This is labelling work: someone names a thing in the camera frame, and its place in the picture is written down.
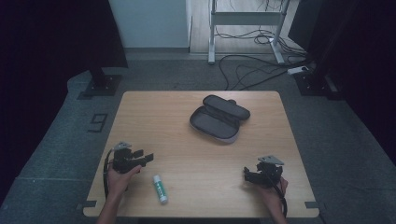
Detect left hand-held gripper black cable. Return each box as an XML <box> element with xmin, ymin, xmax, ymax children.
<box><xmin>103</xmin><ymin>148</ymin><xmax>117</xmax><ymax>200</ymax></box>

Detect white green-labelled glue stick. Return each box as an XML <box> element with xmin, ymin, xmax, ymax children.
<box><xmin>151</xmin><ymin>175</ymin><xmax>169</xmax><ymax>204</ymax></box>

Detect white desk frame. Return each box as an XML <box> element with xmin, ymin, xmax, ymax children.
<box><xmin>207</xmin><ymin>0</ymin><xmax>292</xmax><ymax>65</ymax></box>

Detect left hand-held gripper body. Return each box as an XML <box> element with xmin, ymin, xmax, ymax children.
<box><xmin>111</xmin><ymin>141</ymin><xmax>148</xmax><ymax>175</ymax></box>

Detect black curtain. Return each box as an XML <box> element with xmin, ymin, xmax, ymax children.
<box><xmin>287</xmin><ymin>0</ymin><xmax>396</xmax><ymax>166</ymax></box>
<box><xmin>0</xmin><ymin>0</ymin><xmax>129</xmax><ymax>206</ymax></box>

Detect person's left hand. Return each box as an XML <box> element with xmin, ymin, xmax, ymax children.
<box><xmin>106</xmin><ymin>163</ymin><xmax>143</xmax><ymax>196</ymax></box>

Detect black stand base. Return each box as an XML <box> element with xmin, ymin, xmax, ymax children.
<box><xmin>293</xmin><ymin>70</ymin><xmax>344</xmax><ymax>101</ymax></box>
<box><xmin>83</xmin><ymin>66</ymin><xmax>123</xmax><ymax>97</ymax></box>

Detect grey zip case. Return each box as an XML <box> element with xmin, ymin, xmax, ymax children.
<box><xmin>189</xmin><ymin>94</ymin><xmax>251</xmax><ymax>145</ymax></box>

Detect white cabinet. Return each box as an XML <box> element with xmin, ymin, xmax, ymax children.
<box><xmin>107</xmin><ymin>0</ymin><xmax>193</xmax><ymax>53</ymax></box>

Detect dark tape strip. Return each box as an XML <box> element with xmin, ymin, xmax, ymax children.
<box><xmin>76</xmin><ymin>200</ymin><xmax>98</xmax><ymax>211</ymax></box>
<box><xmin>304</xmin><ymin>201</ymin><xmax>325</xmax><ymax>210</ymax></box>

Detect white power strip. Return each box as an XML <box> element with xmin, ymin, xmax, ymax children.
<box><xmin>286</xmin><ymin>65</ymin><xmax>310</xmax><ymax>76</ymax></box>

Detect black floor cables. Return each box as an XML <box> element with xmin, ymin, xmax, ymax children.
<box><xmin>214</xmin><ymin>26</ymin><xmax>312</xmax><ymax>91</ymax></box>

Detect person's right hand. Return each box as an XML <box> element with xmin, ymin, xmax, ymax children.
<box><xmin>255</xmin><ymin>176</ymin><xmax>290</xmax><ymax>209</ymax></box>

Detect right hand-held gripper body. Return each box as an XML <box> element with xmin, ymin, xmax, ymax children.
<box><xmin>248</xmin><ymin>155</ymin><xmax>285</xmax><ymax>189</ymax></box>

